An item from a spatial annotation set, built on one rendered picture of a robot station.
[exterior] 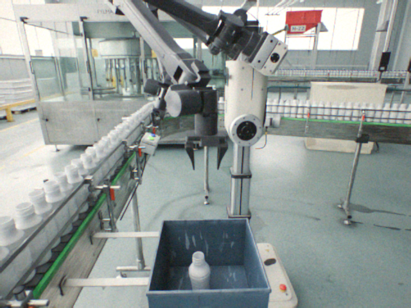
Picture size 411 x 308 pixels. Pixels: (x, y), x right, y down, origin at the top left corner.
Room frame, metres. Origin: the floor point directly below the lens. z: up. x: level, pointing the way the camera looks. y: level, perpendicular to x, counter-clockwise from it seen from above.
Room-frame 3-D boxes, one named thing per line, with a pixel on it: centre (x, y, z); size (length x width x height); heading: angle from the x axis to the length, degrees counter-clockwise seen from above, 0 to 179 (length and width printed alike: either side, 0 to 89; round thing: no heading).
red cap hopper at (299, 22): (7.43, -2.59, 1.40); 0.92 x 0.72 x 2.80; 74
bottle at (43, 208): (0.57, 0.44, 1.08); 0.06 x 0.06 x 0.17
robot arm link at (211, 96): (0.61, 0.00, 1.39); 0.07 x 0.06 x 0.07; 132
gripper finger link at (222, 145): (0.61, -0.02, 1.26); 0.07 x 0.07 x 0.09; 2
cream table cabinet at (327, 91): (4.55, -2.48, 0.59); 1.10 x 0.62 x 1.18; 74
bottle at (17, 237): (0.45, 0.44, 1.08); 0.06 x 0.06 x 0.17
